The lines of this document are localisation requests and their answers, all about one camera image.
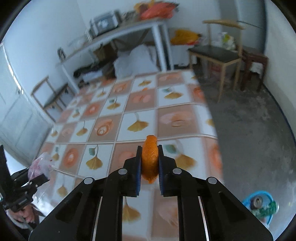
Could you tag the wooden chair black seat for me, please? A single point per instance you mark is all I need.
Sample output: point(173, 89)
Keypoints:
point(219, 55)

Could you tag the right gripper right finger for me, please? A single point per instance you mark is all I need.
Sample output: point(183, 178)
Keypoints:
point(207, 210)

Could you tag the left hand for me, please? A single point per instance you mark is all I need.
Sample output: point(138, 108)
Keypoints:
point(28, 214)

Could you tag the silver appliance on table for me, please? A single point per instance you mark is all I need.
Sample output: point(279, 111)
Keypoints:
point(104, 23)

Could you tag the blue trash basket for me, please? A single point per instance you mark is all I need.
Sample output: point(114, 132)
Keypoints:
point(267, 198)

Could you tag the white sack under table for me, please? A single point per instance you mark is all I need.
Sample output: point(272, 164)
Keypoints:
point(140, 60)

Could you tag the white metal table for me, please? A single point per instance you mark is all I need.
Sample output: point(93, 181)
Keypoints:
point(157, 26)

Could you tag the green label plastic bottle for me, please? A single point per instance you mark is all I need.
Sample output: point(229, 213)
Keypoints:
point(265, 211)

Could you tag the patterned tablecloth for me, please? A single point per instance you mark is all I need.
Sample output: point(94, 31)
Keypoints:
point(106, 122)

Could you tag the yellow orange bag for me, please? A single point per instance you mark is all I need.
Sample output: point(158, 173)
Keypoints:
point(185, 37)

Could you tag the dark wooden stool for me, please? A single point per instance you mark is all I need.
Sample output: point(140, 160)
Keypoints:
point(255, 62)

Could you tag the pink plastic bag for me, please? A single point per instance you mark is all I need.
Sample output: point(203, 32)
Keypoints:
point(41, 166)

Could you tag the orange peel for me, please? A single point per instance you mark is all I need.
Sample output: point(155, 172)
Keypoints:
point(150, 159)

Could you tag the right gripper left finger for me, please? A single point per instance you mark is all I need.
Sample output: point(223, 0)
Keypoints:
point(93, 210)

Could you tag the grey door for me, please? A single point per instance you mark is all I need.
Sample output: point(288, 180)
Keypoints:
point(23, 129)

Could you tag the small wooden chair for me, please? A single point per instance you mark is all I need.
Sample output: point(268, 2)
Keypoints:
point(54, 98)

